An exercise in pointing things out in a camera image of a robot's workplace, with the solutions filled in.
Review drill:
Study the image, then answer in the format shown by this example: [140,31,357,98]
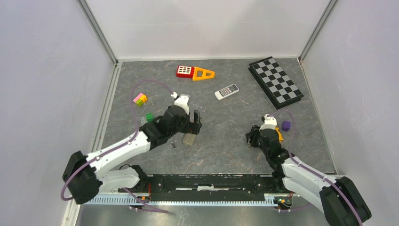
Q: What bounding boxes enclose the white remote control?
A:
[215,84,239,100]

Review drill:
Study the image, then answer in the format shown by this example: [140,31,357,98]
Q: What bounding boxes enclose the orange triangular toy block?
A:
[192,67,215,81]

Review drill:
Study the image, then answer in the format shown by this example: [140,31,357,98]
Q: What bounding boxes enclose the red white window block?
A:
[176,65,195,79]

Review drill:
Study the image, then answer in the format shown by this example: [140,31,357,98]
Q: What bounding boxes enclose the green blue grey blocks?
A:
[140,113,154,126]

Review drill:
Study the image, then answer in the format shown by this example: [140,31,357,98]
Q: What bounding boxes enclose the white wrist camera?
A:
[171,92,190,115]
[259,114,277,130]

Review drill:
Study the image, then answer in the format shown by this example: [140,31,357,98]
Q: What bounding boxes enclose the pink yellow green blocks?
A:
[133,93,148,106]

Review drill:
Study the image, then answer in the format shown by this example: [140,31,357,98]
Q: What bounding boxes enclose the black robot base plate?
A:
[130,174,291,202]

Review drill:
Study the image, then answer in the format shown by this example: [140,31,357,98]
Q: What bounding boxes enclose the purple cube block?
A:
[281,121,291,131]

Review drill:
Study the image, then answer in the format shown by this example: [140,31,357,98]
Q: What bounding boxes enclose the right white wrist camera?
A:
[259,114,277,130]

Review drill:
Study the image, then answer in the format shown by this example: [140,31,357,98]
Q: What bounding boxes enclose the orange yellow block stack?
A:
[274,127,284,144]

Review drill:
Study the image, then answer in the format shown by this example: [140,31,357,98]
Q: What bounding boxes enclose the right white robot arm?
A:
[245,125,372,226]

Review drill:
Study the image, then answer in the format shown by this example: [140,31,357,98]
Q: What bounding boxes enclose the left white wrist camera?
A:
[171,92,190,115]

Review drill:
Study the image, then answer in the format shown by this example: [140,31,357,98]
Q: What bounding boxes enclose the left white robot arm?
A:
[61,105,202,204]

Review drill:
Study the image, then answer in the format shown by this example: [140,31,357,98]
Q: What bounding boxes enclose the black grey chessboard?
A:
[248,56,304,110]

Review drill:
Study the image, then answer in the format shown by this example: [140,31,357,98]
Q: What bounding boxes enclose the white slotted cable duct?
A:
[85,194,278,207]

